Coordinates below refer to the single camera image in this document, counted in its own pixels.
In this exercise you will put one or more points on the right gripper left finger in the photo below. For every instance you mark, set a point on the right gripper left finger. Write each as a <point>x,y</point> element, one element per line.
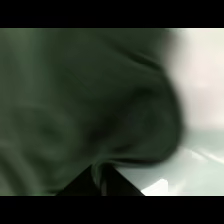
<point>81,185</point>

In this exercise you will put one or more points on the dark green garment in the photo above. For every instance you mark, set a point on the dark green garment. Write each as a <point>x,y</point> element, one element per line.
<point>76,100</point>

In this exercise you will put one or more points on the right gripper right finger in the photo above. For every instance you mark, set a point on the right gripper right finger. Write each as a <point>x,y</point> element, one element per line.
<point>121,185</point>

